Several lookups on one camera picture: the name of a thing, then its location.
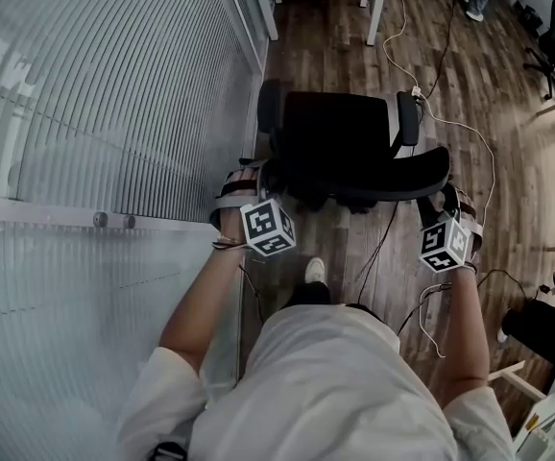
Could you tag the person's left forearm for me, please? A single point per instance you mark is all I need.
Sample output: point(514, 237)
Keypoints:
point(196, 315)

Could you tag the white table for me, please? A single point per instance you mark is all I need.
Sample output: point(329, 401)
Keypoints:
point(377, 7)

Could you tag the white venetian blinds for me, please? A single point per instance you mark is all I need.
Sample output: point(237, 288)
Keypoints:
point(90, 89)

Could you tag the person's right hand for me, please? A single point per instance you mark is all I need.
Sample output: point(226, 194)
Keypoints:
point(467, 209)

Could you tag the person's right forearm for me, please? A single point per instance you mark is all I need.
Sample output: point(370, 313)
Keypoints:
point(465, 334)

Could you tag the round metal glass fitting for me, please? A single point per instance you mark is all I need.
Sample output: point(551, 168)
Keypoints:
point(129, 221)
point(100, 219)

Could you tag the person's white left shoe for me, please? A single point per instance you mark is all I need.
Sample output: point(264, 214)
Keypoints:
point(315, 269)

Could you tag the person's left hand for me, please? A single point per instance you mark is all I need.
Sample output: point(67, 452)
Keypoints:
point(241, 178)

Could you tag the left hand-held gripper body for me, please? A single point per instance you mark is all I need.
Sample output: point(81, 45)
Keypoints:
point(268, 228)

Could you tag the black wrist band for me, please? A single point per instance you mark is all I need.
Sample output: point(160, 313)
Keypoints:
point(472, 268)

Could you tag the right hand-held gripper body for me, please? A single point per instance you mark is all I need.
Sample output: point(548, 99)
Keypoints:
point(443, 248)

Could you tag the white desk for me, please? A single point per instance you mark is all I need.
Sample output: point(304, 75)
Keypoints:
point(517, 377)

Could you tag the person's black trousers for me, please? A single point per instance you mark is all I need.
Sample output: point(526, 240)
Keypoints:
point(308, 295)

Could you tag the person's white shirt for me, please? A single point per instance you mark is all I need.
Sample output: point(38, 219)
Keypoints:
point(335, 392)

